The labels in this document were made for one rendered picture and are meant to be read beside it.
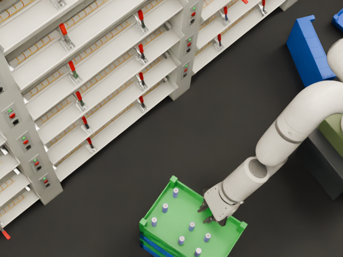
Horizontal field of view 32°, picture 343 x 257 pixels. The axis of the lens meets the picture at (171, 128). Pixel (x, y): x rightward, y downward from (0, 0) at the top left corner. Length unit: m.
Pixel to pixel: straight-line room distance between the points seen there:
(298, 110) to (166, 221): 0.77
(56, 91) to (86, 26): 0.25
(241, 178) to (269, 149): 0.16
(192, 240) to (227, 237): 0.12
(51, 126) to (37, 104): 0.20
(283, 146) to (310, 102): 0.16
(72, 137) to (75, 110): 0.20
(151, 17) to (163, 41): 0.21
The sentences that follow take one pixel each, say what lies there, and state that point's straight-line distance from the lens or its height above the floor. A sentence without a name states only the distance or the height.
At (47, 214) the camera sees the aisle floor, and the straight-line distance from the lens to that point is 2.44.
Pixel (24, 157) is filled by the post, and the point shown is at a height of 0.53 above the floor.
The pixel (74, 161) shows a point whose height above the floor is 0.12.
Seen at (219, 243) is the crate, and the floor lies 0.32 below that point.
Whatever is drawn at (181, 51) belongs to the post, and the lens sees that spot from 2.22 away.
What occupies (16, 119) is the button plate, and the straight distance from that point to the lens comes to 1.71.
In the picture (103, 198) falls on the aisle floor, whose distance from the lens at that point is 2.43.
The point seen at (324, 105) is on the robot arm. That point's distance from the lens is 1.47.
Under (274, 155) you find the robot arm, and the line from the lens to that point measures 1.59.
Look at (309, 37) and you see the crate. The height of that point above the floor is 0.20.
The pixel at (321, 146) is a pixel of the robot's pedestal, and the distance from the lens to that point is 2.29.
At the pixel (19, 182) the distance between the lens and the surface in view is 2.15.
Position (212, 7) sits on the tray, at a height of 0.52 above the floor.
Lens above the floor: 2.33
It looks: 67 degrees down
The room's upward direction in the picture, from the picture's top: 6 degrees clockwise
